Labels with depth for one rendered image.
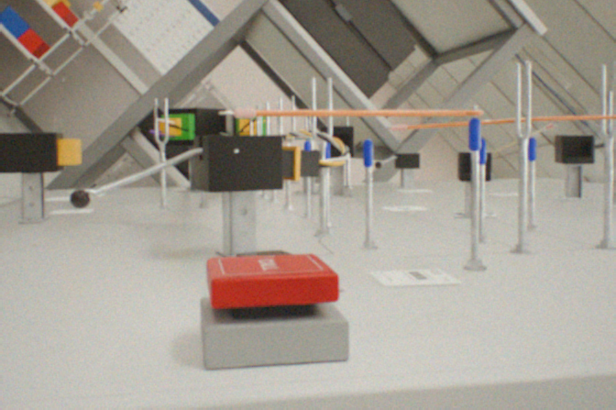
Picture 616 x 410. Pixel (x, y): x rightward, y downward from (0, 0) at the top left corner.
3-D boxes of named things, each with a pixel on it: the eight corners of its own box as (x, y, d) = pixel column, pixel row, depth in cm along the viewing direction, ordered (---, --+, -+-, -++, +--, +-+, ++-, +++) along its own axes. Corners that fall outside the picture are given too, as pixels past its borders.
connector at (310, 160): (247, 174, 54) (248, 149, 54) (303, 175, 57) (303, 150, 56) (264, 176, 52) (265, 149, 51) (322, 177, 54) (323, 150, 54)
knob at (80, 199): (69, 208, 48) (68, 188, 48) (90, 207, 49) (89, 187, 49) (71, 210, 47) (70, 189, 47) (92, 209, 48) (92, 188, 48)
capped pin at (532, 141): (530, 232, 64) (531, 137, 64) (519, 230, 66) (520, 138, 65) (543, 231, 65) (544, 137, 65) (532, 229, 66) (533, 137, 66)
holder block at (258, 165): (194, 189, 53) (192, 136, 53) (264, 186, 56) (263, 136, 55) (209, 193, 49) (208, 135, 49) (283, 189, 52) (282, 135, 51)
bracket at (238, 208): (215, 253, 54) (214, 188, 54) (245, 250, 55) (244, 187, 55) (233, 262, 50) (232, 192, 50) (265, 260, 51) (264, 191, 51)
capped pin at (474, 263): (458, 269, 46) (458, 105, 46) (470, 266, 48) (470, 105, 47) (478, 271, 45) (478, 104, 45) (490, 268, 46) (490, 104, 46)
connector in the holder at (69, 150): (63, 164, 81) (63, 138, 81) (82, 163, 82) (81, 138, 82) (58, 165, 77) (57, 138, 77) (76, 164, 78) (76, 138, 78)
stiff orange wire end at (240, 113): (216, 118, 41) (216, 108, 41) (476, 117, 47) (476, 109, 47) (221, 117, 40) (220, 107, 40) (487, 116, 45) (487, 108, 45)
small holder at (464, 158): (489, 210, 84) (489, 149, 84) (498, 219, 75) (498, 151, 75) (449, 210, 85) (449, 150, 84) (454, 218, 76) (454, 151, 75)
